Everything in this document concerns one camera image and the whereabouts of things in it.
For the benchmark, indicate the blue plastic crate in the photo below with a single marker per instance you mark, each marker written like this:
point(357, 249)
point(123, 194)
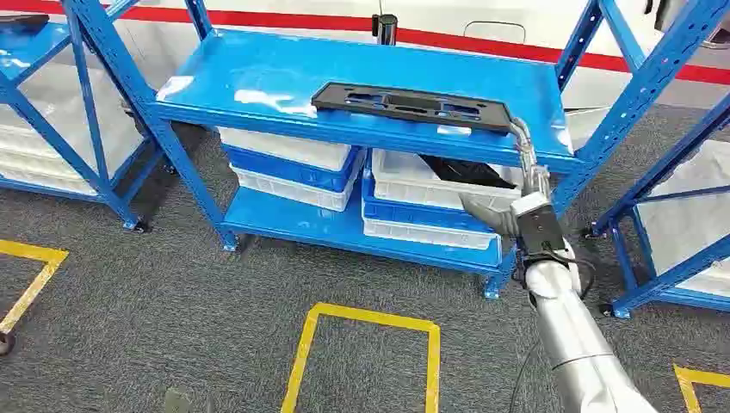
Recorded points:
point(422, 216)
point(285, 171)

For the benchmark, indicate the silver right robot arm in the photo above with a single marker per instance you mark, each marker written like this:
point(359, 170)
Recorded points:
point(570, 342)

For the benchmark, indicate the flat black item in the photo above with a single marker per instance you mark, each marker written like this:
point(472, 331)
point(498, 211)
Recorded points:
point(23, 23)

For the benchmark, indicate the blue metal shelf rack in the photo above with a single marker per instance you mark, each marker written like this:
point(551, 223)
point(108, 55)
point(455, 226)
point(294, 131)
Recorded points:
point(656, 285)
point(34, 48)
point(342, 68)

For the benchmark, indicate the black barrier post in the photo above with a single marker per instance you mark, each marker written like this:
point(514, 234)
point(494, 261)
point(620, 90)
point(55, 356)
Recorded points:
point(385, 31)

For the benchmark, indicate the long black plastic panel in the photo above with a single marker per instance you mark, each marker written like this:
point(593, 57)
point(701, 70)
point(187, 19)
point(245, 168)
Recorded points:
point(410, 105)

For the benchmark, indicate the white vehicle with red stripe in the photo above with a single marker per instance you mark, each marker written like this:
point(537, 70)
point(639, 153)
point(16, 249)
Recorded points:
point(433, 14)

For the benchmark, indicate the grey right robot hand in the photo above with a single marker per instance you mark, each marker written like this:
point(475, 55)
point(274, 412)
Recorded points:
point(539, 228)

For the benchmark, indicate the black part inside crate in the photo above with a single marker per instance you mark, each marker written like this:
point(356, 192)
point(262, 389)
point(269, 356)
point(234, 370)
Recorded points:
point(467, 171)

